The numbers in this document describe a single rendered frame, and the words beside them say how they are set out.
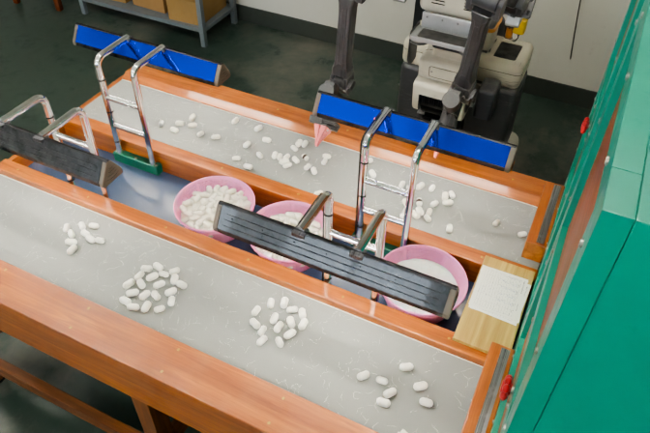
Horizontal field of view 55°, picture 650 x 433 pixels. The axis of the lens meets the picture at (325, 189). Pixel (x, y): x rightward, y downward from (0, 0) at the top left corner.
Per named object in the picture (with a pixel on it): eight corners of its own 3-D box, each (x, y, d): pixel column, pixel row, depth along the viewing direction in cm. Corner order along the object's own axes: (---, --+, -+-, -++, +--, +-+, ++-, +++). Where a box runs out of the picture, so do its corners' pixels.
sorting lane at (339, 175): (123, 83, 268) (121, 78, 266) (554, 216, 210) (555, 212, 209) (73, 120, 248) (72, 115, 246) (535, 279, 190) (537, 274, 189)
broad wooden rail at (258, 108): (146, 97, 285) (138, 60, 273) (550, 223, 228) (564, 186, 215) (130, 110, 277) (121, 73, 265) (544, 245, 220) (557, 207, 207)
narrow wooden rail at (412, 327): (15, 181, 230) (5, 158, 223) (504, 376, 173) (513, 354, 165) (3, 189, 226) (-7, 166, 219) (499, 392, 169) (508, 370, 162)
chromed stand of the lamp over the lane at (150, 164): (146, 132, 249) (123, 30, 219) (188, 147, 243) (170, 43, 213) (114, 160, 236) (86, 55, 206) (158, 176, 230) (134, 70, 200)
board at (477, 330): (485, 257, 190) (486, 254, 190) (534, 274, 186) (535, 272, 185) (452, 340, 168) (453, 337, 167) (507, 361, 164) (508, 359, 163)
